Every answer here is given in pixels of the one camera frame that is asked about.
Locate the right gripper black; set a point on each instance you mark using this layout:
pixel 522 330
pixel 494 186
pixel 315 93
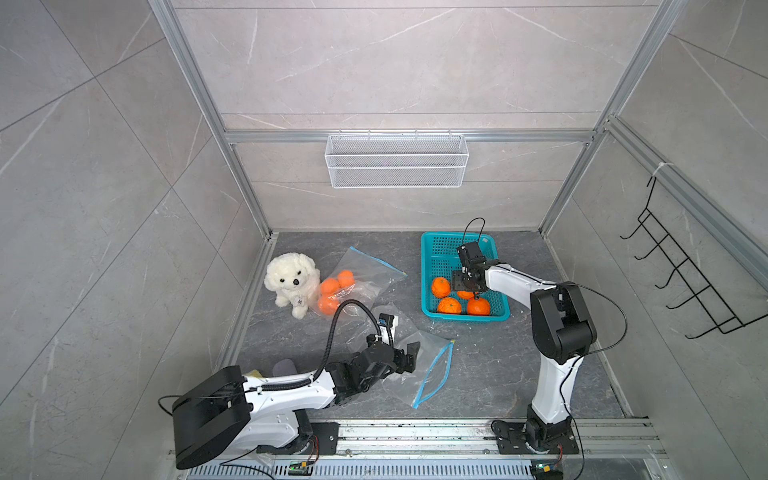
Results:
pixel 456 281

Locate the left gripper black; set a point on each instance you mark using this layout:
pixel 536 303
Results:
pixel 410 361

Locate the orange one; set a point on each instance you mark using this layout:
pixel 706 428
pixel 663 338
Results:
pixel 478 307

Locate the orange three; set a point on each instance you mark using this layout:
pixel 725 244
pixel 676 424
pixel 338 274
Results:
pixel 441 287

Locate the orange two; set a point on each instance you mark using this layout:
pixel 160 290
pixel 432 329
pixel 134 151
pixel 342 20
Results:
pixel 449 306

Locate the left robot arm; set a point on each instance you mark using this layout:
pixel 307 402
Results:
pixel 270 413

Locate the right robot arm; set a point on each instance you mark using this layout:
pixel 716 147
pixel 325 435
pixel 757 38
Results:
pixel 562 330

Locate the orange six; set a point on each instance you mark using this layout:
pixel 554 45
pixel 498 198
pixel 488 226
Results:
pixel 346 279

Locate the orange seven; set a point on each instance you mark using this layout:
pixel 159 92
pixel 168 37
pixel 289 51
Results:
pixel 327 305

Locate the orange five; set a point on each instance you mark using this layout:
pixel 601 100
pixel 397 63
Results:
pixel 330 286

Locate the white plush dog toy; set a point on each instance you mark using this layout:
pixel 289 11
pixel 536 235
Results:
pixel 294 279

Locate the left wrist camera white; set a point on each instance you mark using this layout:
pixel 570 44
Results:
pixel 388 323

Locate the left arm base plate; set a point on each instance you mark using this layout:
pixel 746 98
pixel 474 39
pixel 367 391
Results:
pixel 323 438

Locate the aluminium mounting rail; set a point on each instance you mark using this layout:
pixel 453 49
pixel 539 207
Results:
pixel 465 438

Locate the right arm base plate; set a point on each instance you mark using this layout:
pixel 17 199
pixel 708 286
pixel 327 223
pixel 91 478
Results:
pixel 522 441

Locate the black wire hook rack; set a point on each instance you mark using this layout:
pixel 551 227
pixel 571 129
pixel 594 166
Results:
pixel 719 316

